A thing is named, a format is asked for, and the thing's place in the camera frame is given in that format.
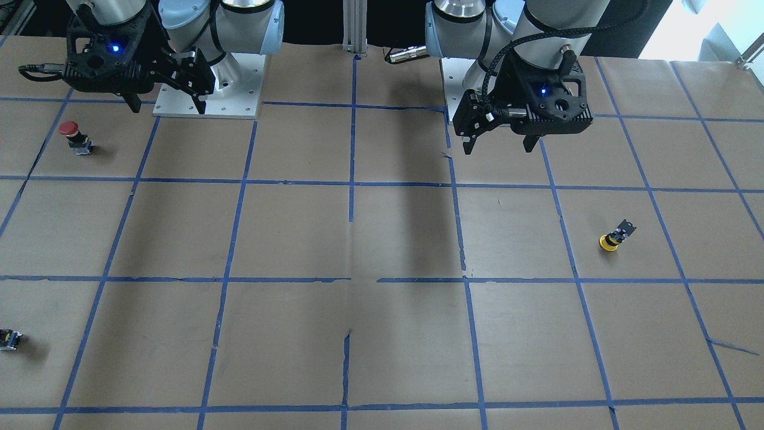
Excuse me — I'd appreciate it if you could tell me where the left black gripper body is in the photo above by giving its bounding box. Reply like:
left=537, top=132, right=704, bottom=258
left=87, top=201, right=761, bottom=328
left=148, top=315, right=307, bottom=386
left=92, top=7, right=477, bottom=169
left=452, top=90, right=513, bottom=138

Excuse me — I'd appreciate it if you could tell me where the yellow push button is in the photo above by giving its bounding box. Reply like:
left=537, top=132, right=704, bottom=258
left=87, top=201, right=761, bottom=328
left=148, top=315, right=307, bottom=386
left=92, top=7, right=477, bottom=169
left=599, top=219, right=636, bottom=251

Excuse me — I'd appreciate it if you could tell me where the green push button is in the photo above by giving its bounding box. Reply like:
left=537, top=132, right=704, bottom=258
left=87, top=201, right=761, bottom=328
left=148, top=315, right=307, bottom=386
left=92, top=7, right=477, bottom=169
left=0, top=328, right=24, bottom=351

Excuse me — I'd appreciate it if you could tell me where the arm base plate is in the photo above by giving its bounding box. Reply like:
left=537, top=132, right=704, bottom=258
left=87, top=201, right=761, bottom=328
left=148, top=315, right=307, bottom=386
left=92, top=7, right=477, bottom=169
left=441, top=57, right=485, bottom=123
left=153, top=53, right=269, bottom=120

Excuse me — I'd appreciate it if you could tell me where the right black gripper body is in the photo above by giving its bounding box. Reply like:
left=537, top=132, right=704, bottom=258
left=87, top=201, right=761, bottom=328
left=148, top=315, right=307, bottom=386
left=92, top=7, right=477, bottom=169
left=142, top=48, right=215, bottom=96

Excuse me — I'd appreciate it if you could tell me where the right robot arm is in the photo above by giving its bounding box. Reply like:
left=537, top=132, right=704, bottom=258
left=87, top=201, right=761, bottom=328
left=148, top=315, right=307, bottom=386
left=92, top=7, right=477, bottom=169
left=61, top=1, right=285, bottom=120

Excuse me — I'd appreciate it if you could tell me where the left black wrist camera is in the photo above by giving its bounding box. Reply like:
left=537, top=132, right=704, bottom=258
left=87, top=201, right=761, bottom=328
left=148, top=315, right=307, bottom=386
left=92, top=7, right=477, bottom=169
left=501, top=56, right=594, bottom=136

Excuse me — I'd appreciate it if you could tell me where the red push button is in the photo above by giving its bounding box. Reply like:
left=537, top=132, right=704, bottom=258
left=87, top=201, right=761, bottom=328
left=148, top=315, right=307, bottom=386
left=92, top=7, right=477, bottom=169
left=58, top=121, right=93, bottom=156

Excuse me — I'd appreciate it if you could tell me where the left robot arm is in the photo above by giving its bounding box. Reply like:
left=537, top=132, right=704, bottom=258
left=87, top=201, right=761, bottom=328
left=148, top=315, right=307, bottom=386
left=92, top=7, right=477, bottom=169
left=425, top=1, right=609, bottom=155

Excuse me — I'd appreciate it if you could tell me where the aluminium frame post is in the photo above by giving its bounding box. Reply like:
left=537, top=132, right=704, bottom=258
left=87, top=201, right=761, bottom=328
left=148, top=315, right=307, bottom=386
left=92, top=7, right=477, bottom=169
left=342, top=0, right=368, bottom=57

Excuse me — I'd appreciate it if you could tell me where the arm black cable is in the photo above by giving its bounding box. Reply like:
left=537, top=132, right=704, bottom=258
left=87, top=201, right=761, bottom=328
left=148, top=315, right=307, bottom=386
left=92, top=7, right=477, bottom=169
left=18, top=63, right=67, bottom=83
left=482, top=0, right=651, bottom=120

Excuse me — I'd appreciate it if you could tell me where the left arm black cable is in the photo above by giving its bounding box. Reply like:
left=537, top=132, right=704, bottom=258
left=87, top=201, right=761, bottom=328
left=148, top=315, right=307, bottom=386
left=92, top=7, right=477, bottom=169
left=482, top=0, right=651, bottom=120

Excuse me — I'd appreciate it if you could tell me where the silver cable connector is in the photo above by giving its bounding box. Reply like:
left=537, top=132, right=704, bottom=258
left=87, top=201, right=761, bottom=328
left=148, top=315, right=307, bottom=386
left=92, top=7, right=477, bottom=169
left=384, top=45, right=430, bottom=65

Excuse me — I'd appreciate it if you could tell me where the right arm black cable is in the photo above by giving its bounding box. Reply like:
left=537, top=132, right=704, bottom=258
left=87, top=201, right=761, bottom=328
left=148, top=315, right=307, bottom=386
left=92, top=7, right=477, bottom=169
left=18, top=63, right=67, bottom=83

